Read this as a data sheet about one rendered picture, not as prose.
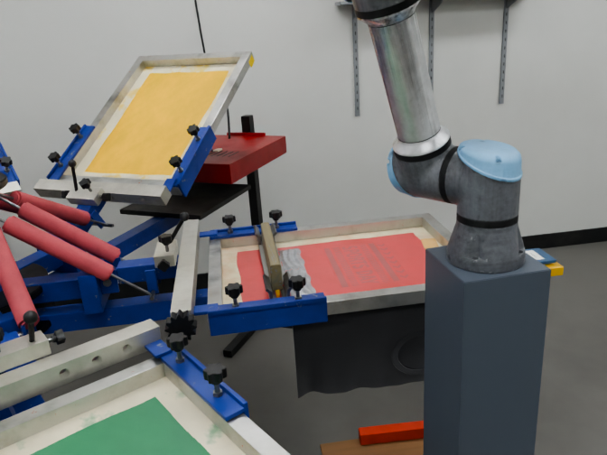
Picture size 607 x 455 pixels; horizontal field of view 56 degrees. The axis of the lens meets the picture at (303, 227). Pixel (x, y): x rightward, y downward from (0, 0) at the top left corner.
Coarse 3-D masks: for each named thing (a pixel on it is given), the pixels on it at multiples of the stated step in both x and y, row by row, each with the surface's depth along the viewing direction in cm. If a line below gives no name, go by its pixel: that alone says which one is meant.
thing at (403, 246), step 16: (352, 240) 196; (368, 240) 195; (384, 240) 194; (400, 240) 193; (416, 240) 192; (240, 256) 189; (256, 256) 188; (304, 256) 185; (320, 256) 184; (400, 256) 180; (240, 272) 177; (256, 272) 176
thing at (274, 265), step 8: (264, 224) 186; (264, 232) 179; (264, 240) 173; (272, 240) 172; (264, 248) 178; (272, 248) 165; (272, 256) 160; (272, 264) 155; (280, 264) 156; (272, 272) 155; (280, 272) 155; (272, 280) 156; (280, 280) 156; (272, 288) 156; (280, 288) 157
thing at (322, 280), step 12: (408, 264) 175; (420, 264) 174; (252, 276) 173; (312, 276) 171; (324, 276) 170; (420, 276) 166; (252, 288) 166; (264, 288) 165; (324, 288) 163; (336, 288) 162; (348, 288) 162; (360, 288) 161; (372, 288) 161; (384, 288) 160; (252, 300) 159
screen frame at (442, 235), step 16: (336, 224) 202; (352, 224) 201; (368, 224) 201; (384, 224) 202; (400, 224) 203; (416, 224) 204; (432, 224) 196; (224, 240) 196; (240, 240) 196; (256, 240) 197; (288, 240) 199; (448, 240) 181; (208, 288) 160; (400, 288) 152; (416, 288) 152; (336, 304) 148; (352, 304) 149; (368, 304) 149; (384, 304) 150; (400, 304) 151; (208, 320) 144
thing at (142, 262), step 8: (120, 264) 167; (128, 264) 166; (136, 264) 166; (144, 264) 166; (152, 264) 165; (176, 264) 166; (120, 272) 164; (128, 272) 165; (136, 272) 165; (144, 272) 165; (160, 272) 166; (168, 272) 166; (128, 280) 165; (136, 280) 166; (144, 280) 166
